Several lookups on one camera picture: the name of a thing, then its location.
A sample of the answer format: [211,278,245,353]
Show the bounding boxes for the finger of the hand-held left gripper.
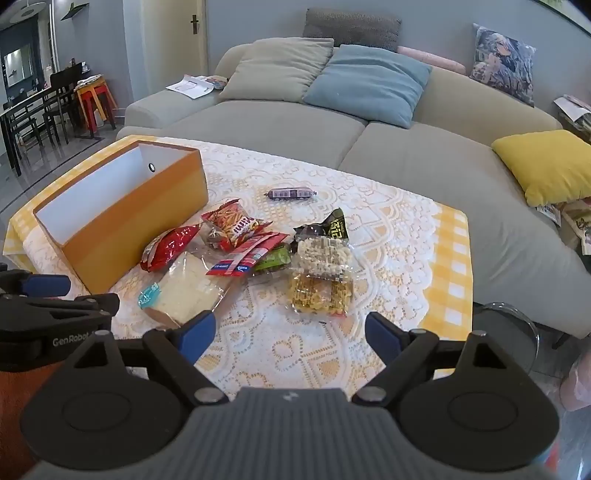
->
[0,270,71,297]
[0,294,121,329]

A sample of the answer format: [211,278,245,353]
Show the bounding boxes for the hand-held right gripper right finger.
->
[351,311,521,408]

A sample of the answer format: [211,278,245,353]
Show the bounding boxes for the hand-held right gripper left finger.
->
[62,310,230,408]

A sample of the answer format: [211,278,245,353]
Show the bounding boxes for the sandwich bread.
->
[137,251,236,329]

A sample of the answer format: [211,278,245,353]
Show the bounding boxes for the clear pack of yellow noodles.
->
[287,272,357,318]

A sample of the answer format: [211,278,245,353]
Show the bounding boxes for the red white sachet strip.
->
[205,232,291,278]

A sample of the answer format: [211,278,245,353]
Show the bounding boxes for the red snack packet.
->
[140,224,202,273]

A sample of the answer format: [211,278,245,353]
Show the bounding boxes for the brown pastry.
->
[202,224,232,250]

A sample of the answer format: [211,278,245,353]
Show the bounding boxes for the clear pack of white twists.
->
[295,235,354,278]

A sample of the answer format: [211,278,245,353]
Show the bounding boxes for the orange cardboard box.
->
[32,141,209,295]

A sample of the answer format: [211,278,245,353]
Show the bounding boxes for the red yellow chips packet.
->
[202,198,274,253]

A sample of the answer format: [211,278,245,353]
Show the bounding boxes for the black green snack packet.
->
[321,208,350,240]

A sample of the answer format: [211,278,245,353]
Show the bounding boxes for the purple sausage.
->
[264,186,317,202]

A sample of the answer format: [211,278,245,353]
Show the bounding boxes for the orange rug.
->
[0,367,63,480]

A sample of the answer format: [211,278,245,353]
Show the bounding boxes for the white lace tablecloth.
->
[18,138,445,389]

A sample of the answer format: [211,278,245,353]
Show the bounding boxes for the lace and yellow tablecloth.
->
[2,134,474,380]

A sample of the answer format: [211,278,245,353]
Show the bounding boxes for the black dining chair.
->
[48,62,85,144]
[4,99,38,149]

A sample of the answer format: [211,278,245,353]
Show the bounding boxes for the pink plastic object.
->
[560,357,591,412]

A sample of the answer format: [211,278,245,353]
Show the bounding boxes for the yellow stool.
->
[74,78,112,121]

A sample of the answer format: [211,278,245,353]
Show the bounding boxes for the pile of printed papers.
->
[536,198,591,257]

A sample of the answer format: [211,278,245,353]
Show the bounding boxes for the grey-beige sofa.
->
[115,44,591,344]

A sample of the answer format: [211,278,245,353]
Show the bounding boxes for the yellow cushion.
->
[491,129,591,208]

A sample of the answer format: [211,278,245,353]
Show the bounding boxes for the white paper sheets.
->
[165,75,215,99]

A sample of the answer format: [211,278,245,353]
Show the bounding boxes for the blue cushion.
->
[302,45,433,130]

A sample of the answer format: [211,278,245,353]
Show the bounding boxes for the white pendant lamp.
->
[10,0,47,22]

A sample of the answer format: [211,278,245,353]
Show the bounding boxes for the beige cushion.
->
[218,37,335,103]

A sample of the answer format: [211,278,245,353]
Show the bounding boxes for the cream door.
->
[173,0,211,93]

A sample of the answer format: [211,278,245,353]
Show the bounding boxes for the pink bolster cushion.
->
[397,45,467,75]

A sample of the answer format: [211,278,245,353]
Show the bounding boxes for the stack of magazines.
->
[553,95,591,134]

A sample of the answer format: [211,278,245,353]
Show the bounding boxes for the cartoon print cushion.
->
[469,23,537,108]

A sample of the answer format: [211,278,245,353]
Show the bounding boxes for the grey checkered cushion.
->
[302,8,402,52]

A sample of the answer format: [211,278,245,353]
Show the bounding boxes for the wall mirror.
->
[4,46,35,88]

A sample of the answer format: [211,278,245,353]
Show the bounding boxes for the dark wall shelf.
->
[60,2,90,21]

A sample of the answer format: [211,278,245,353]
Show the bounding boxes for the large framed wall picture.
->
[531,0,591,29]

